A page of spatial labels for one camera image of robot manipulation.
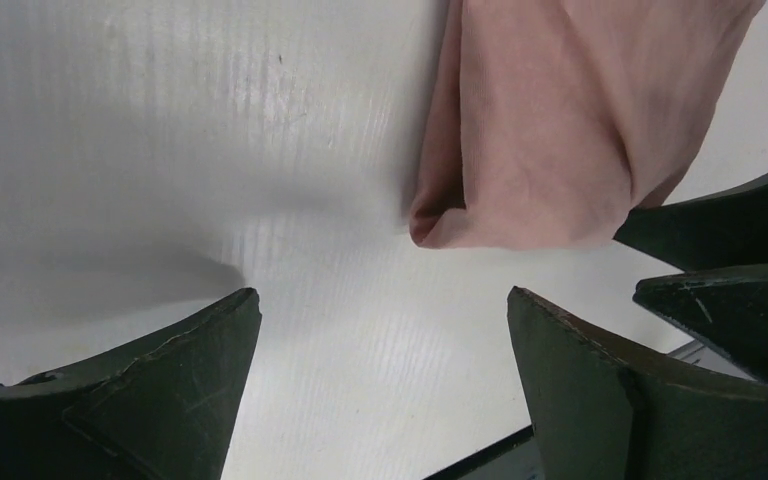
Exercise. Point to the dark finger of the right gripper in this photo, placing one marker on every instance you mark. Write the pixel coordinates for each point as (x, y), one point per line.
(728, 228)
(725, 309)

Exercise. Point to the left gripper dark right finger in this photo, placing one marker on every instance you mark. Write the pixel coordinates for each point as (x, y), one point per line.
(605, 407)

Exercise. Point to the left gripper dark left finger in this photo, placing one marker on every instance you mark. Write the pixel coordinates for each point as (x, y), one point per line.
(163, 406)

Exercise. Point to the beige pink printed t-shirt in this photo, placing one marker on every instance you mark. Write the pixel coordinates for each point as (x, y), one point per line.
(550, 121)

